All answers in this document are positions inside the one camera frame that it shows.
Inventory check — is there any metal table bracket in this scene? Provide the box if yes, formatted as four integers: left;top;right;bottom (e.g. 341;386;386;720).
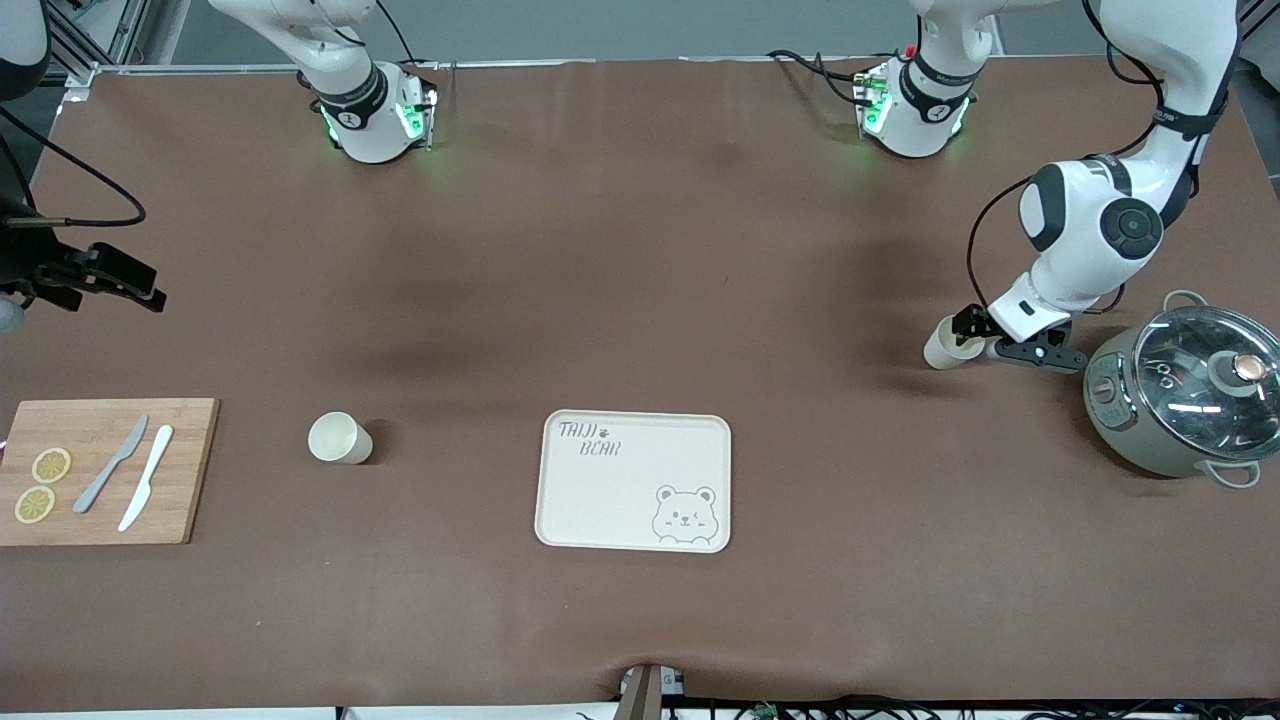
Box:
618;663;689;720

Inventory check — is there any white plastic knife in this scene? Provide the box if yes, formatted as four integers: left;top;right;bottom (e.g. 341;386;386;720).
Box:
118;425;175;533

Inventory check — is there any green electric cooking pot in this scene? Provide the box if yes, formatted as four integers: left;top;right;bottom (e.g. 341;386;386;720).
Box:
1083;290;1280;489

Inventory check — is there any aluminium frame profile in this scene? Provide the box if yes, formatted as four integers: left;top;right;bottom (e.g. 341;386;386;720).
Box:
40;0;153;101
1235;0;1280;73

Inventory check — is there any glass pot lid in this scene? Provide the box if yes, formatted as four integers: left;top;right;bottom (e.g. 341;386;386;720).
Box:
1133;305;1280;463

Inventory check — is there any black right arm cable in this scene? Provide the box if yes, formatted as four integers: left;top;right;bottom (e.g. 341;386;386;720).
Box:
0;105;149;229

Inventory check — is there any bamboo cutting board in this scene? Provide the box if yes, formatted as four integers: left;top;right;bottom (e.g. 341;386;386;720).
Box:
0;398;220;547

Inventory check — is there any thin black base cable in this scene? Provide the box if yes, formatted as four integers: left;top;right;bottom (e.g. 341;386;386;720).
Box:
375;0;443;73

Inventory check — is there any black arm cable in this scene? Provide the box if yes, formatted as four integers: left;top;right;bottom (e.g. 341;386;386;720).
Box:
965;0;1246;316
0;105;149;229

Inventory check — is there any black cable bundle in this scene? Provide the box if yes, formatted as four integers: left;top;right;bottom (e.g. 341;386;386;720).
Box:
580;695;1280;720

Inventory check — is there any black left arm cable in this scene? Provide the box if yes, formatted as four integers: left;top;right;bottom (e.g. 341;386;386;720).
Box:
965;0;1246;316

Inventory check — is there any white bear print tray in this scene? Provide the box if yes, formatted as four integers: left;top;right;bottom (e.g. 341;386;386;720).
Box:
534;409;732;554

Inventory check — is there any grey plastic knife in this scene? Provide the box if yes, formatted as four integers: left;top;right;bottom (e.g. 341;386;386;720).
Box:
73;415;150;515

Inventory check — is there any white plastic cup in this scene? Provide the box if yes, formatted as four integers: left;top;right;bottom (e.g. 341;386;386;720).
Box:
307;411;374;466
924;315;987;371

